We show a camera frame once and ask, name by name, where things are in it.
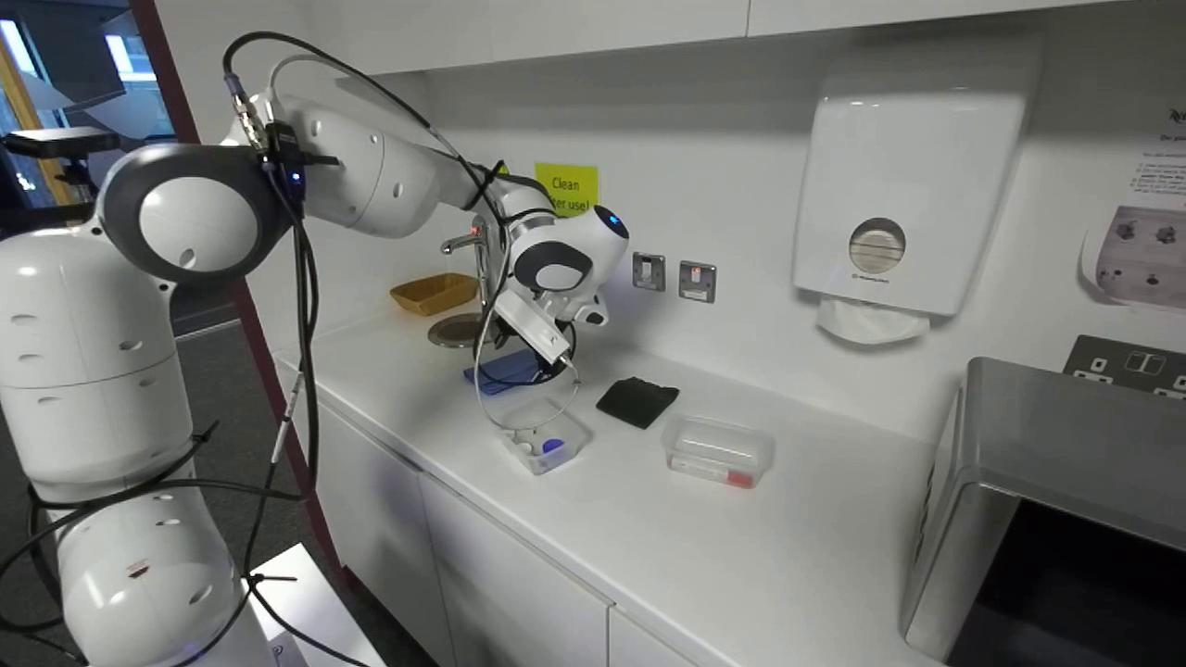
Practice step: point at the right wall socket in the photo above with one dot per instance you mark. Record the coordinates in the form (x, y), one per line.
(699, 284)

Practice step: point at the green clean sign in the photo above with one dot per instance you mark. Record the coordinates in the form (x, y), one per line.
(572, 188)

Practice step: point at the chrome tap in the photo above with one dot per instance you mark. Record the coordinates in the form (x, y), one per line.
(476, 244)

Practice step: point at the steel appliance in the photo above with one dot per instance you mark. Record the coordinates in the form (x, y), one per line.
(1019, 434)

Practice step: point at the black cloth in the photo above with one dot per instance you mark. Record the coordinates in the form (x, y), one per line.
(639, 403)

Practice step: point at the blue cloth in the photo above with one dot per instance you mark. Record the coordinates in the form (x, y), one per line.
(508, 371)

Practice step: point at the clear plastic lunchbox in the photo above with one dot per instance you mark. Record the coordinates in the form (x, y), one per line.
(527, 424)

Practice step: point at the wall socket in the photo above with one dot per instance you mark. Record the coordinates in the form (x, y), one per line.
(650, 273)
(699, 284)

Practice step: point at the wooden tray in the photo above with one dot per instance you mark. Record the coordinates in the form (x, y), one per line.
(435, 293)

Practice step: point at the black switch panel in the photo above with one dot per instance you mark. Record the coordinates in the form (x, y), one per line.
(1144, 367)

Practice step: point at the left wall socket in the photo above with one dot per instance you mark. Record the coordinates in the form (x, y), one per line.
(650, 273)

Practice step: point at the white appliance poster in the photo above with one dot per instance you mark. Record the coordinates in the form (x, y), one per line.
(1138, 247)

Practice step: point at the white paper towel dispenser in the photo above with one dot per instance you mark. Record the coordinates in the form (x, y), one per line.
(893, 209)

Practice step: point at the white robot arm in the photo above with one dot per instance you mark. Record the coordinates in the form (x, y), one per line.
(90, 354)

